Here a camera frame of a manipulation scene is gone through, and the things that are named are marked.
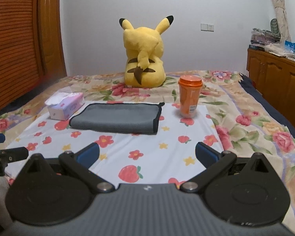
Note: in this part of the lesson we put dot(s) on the patterned curtain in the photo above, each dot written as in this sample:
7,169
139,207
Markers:
281,16

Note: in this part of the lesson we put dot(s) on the orange lidded drink cup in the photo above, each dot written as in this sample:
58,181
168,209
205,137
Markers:
190,89

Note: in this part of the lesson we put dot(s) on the wooden door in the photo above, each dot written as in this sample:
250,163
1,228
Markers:
50,39

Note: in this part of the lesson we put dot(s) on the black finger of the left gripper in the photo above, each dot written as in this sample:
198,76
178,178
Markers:
14,154

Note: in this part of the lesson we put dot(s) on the white fruit print cloth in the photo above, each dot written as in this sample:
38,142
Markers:
166,157

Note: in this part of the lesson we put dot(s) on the white wall switch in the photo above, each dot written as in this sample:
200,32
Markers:
207,27

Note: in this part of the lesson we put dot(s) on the purple and grey towel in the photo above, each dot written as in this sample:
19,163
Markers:
123,118

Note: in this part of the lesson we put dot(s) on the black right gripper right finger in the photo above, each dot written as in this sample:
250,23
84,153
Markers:
216,164

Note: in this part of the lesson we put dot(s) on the yellow Pikachu plush toy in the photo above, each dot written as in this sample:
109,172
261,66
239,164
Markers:
144,50

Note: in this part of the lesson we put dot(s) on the wooden side cabinet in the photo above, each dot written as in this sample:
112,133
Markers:
274,78

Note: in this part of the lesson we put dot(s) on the floral bed blanket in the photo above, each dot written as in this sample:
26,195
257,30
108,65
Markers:
244,125

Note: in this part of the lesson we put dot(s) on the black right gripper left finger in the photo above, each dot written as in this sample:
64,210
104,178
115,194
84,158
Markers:
77,165

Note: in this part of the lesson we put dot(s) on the blue box on cabinet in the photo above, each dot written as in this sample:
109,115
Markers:
290,46

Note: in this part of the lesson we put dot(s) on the wooden slatted headboard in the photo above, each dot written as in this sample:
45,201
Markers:
20,60

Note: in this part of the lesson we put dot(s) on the pink tissue box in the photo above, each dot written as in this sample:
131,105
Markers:
61,105

